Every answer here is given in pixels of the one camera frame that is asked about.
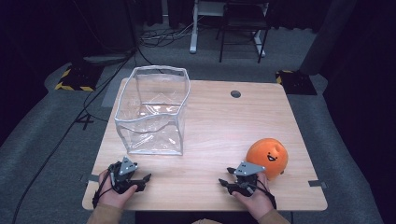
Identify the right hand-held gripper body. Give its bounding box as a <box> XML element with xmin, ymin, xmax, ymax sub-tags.
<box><xmin>227</xmin><ymin>161</ymin><xmax>266</xmax><ymax>198</ymax></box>

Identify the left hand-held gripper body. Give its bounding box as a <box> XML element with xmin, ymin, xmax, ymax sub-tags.
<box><xmin>107</xmin><ymin>156</ymin><xmax>148</xmax><ymax>195</ymax></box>

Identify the person's left hand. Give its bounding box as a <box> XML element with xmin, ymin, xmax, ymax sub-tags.
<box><xmin>97</xmin><ymin>169</ymin><xmax>138</xmax><ymax>209</ymax></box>

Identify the person's right hand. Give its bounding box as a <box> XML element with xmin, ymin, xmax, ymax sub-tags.
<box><xmin>231</xmin><ymin>172</ymin><xmax>276</xmax><ymax>221</ymax></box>

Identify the orange plush toy with face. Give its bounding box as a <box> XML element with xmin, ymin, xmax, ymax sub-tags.
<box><xmin>245</xmin><ymin>137</ymin><xmax>290</xmax><ymax>182</ymax></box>

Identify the clear plastic storage bag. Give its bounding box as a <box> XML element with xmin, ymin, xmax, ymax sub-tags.
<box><xmin>113</xmin><ymin>64</ymin><xmax>191</xmax><ymax>156</ymax></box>

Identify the black chair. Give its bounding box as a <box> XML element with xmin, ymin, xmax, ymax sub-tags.
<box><xmin>216</xmin><ymin>0</ymin><xmax>272</xmax><ymax>64</ymax></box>

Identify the grey curtain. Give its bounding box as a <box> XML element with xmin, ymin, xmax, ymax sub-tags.
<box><xmin>299</xmin><ymin>0</ymin><xmax>359</xmax><ymax>77</ymax></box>

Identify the black wrist strap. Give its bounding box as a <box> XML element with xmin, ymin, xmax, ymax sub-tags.
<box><xmin>92</xmin><ymin>162</ymin><xmax>115</xmax><ymax>210</ymax></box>
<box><xmin>247</xmin><ymin>178</ymin><xmax>277</xmax><ymax>210</ymax></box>

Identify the long black floor cable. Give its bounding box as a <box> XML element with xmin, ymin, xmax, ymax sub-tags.
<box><xmin>10</xmin><ymin>46</ymin><xmax>139</xmax><ymax>224</ymax></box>

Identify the black yellow striped base plate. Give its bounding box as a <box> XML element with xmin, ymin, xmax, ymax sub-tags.
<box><xmin>54</xmin><ymin>63</ymin><xmax>105</xmax><ymax>92</ymax></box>
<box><xmin>275</xmin><ymin>69</ymin><xmax>318</xmax><ymax>96</ymax></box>

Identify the white desk frame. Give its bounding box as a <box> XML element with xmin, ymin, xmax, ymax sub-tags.
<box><xmin>189</xmin><ymin>0</ymin><xmax>271</xmax><ymax>59</ymax></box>

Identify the bundle of floor cables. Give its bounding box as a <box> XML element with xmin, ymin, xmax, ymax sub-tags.
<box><xmin>137</xmin><ymin>21</ymin><xmax>195</xmax><ymax>49</ymax></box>

